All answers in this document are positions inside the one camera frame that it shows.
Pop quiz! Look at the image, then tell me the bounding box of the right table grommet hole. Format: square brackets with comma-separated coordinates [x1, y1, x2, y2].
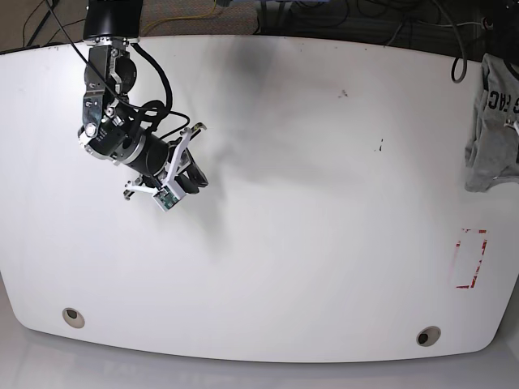
[416, 326, 441, 347]

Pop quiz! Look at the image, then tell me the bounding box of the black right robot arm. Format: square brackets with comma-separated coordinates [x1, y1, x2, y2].
[78, 1, 208, 194]

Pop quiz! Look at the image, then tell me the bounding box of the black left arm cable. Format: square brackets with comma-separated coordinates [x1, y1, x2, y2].
[429, 0, 467, 84]

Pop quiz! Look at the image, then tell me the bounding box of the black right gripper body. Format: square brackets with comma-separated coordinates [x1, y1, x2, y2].
[157, 137, 191, 189]

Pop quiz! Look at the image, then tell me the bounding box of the table grommet hole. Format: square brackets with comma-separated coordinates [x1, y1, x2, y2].
[416, 326, 441, 347]
[62, 308, 85, 329]

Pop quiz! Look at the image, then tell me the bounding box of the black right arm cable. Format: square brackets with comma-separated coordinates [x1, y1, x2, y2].
[44, 0, 191, 135]

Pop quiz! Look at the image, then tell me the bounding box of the yellow cable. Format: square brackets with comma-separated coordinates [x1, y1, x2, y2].
[139, 2, 220, 37]

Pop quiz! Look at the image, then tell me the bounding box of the left table grommet hole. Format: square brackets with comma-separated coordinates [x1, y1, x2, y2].
[62, 308, 85, 329]

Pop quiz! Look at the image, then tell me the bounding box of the grey t-shirt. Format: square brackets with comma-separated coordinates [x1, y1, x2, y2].
[465, 53, 518, 192]

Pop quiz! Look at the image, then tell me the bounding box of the red tape rectangle marking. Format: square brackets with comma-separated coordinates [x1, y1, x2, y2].
[449, 229, 488, 289]

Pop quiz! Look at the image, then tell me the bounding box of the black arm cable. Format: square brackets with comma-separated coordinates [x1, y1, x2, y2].
[429, 0, 467, 84]
[44, 0, 191, 135]

